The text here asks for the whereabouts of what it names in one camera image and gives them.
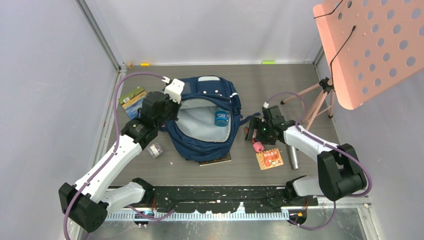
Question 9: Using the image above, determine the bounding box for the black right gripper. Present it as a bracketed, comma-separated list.
[245, 116, 276, 146]

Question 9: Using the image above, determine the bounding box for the pink pencil case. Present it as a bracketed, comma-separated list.
[252, 129, 264, 153]

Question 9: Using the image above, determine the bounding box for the blue lidded round container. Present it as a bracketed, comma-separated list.
[214, 107, 230, 127]

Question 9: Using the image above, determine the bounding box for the small clear plastic jar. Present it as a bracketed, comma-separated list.
[146, 143, 163, 159]

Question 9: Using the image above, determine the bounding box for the navy blue backpack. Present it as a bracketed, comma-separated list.
[160, 75, 259, 163]

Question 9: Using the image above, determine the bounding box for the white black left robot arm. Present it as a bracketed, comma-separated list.
[58, 90, 182, 233]

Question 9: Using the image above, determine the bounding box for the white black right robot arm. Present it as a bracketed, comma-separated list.
[245, 105, 372, 205]

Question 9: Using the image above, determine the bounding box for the blue green landscape book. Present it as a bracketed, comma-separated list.
[118, 86, 147, 119]

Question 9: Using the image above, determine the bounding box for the orange spiral notepad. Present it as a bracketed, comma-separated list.
[255, 148, 284, 170]

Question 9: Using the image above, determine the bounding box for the dark Three Days book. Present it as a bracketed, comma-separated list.
[199, 152, 232, 166]

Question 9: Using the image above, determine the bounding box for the silver metal cylinder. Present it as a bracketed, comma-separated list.
[286, 145, 299, 170]

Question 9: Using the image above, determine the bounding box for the small wooden cube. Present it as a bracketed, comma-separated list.
[125, 61, 134, 69]

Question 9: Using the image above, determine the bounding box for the green tape piece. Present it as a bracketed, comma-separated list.
[261, 60, 276, 65]

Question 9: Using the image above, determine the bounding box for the pink perforated stand board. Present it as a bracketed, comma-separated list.
[313, 0, 424, 110]

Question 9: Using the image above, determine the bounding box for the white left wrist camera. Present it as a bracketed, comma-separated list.
[162, 76, 185, 104]

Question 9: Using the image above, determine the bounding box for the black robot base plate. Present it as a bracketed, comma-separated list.
[132, 185, 318, 214]

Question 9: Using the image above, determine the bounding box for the aluminium frame rail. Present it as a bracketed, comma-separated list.
[75, 0, 121, 72]

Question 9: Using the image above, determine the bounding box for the black thin stand cable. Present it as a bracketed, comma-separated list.
[313, 0, 357, 90]

